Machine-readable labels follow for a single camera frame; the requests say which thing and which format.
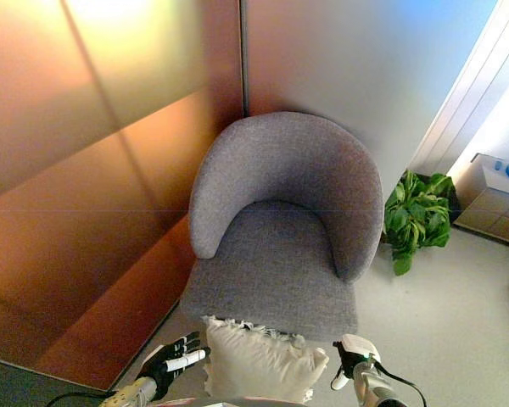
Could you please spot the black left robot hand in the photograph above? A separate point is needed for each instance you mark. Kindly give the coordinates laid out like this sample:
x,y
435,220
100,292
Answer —
x,y
168,358

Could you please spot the white fringed pillow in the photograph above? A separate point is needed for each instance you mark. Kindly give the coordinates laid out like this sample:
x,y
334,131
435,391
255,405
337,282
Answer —
x,y
258,364

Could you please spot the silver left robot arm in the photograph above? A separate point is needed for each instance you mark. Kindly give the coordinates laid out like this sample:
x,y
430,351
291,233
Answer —
x,y
129,394

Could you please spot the grey fabric tub armchair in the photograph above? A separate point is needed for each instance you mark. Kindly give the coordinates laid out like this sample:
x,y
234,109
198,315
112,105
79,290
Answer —
x,y
280,224

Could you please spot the green leafy potted plant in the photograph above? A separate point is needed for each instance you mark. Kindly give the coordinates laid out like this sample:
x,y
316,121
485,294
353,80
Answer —
x,y
420,216

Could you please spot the beige low cabinet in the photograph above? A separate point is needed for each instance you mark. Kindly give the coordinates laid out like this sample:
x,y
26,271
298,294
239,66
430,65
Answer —
x,y
492,203

